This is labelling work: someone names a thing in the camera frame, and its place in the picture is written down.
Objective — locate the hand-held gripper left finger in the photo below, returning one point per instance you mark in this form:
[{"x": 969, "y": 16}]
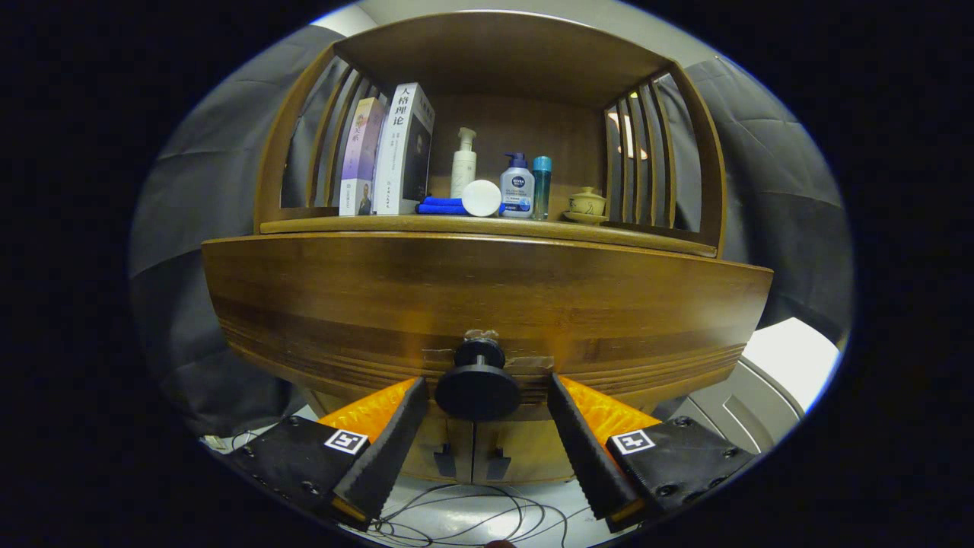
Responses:
[{"x": 396, "y": 445}]

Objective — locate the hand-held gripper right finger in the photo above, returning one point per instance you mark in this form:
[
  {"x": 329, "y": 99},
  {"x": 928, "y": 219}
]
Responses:
[{"x": 582, "y": 449}]

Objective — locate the black round drawer knob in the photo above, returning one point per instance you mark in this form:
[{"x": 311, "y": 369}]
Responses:
[{"x": 478, "y": 392}]

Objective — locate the brown wooden drawer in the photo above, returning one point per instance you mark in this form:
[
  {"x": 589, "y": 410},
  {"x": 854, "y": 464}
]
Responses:
[{"x": 487, "y": 289}]

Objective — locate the white cosmetic tube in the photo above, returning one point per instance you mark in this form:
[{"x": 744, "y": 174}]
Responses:
[{"x": 481, "y": 198}]

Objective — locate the wooden cabinet door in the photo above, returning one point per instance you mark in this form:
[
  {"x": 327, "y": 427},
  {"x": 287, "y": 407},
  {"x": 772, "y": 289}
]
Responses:
[
  {"x": 517, "y": 449},
  {"x": 445, "y": 441}
]

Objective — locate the wooden countertop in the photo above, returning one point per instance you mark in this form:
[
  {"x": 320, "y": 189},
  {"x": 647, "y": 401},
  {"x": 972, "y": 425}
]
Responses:
[{"x": 380, "y": 223}]

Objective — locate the brown wooden cabinet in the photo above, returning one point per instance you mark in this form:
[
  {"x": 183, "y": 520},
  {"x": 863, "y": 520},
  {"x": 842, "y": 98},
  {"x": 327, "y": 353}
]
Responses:
[{"x": 494, "y": 53}]

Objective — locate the blue folded cloth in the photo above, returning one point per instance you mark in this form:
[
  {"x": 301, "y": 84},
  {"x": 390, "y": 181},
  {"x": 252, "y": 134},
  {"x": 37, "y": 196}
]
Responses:
[{"x": 437, "y": 205}]

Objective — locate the beige lidded teacup with saucer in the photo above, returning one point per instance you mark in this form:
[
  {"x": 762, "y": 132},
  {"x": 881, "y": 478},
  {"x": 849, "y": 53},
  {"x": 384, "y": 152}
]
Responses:
[{"x": 587, "y": 204}]

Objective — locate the teal slim bottle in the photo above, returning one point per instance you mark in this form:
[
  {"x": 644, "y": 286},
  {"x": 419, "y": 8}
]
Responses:
[{"x": 542, "y": 186}]

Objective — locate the white bottle with blue pump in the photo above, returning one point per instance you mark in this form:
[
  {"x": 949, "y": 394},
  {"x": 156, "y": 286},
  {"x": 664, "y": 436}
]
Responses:
[{"x": 519, "y": 183}]

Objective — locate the purple book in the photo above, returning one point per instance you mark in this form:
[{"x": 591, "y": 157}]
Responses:
[{"x": 358, "y": 160}]

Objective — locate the white book with portrait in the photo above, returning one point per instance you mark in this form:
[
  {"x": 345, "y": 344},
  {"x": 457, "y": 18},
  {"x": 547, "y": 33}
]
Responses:
[{"x": 396, "y": 152}]

